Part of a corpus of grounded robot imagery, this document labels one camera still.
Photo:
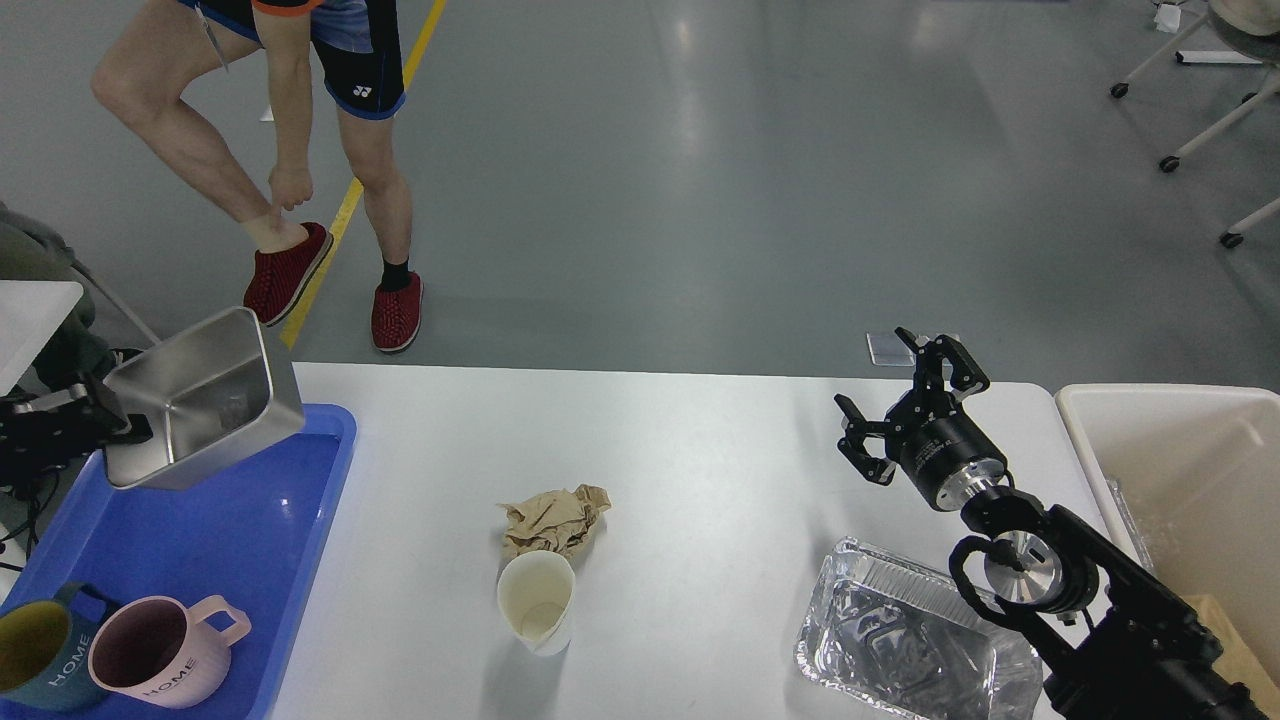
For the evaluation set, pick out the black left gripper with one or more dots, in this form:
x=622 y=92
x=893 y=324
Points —
x=36 y=442

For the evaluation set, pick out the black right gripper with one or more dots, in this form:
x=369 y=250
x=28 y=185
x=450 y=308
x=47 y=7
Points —
x=947 y=457

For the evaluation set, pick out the stainless steel rectangular container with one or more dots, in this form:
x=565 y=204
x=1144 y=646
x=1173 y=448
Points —
x=213 y=395

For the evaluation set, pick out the aluminium foil tray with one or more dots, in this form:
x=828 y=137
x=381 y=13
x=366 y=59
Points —
x=897 y=637

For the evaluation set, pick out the pink home mug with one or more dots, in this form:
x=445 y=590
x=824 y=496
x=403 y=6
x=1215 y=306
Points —
x=167 y=654

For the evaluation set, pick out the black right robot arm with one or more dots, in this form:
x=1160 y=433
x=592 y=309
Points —
x=1119 y=644

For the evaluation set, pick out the left floor outlet plate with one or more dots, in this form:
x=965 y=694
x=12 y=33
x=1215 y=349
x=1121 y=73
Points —
x=887 y=349

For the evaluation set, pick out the small white side table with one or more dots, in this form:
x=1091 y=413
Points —
x=31 y=311

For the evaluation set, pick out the blue plastic tray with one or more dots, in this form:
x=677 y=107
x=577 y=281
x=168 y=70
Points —
x=254 y=534

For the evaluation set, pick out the seated person at left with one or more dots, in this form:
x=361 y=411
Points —
x=34 y=251

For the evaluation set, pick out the beige plastic bin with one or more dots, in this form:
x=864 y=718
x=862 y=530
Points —
x=1187 y=479

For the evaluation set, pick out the white wheeled chair base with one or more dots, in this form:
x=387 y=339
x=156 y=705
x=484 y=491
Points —
x=1194 y=105

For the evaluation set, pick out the standing person in shorts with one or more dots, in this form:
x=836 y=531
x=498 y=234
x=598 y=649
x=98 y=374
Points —
x=168 y=44

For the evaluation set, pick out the crumpled brown paper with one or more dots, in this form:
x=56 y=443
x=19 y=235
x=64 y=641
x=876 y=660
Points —
x=559 y=521

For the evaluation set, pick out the white paper cup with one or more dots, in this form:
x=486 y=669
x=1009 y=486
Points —
x=535 y=594

